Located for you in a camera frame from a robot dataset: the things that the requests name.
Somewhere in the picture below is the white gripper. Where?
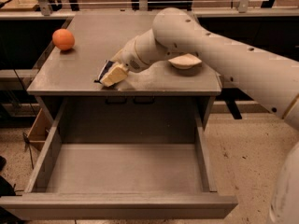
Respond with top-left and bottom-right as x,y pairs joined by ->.
100,37 -> 150,87

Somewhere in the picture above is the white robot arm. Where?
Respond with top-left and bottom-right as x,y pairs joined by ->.
99,7 -> 299,130

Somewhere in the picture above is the grey open drawer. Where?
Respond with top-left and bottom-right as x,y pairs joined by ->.
1,97 -> 237,220

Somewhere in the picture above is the grey cabinet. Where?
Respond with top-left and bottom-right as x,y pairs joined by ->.
28,11 -> 221,144

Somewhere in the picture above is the orange ball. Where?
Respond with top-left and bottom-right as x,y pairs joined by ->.
52,29 -> 75,50

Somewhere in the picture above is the white paper bowl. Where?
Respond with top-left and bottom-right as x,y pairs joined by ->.
169,53 -> 202,70

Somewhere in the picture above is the wooden box on floor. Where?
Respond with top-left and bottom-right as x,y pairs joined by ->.
28,109 -> 51,151

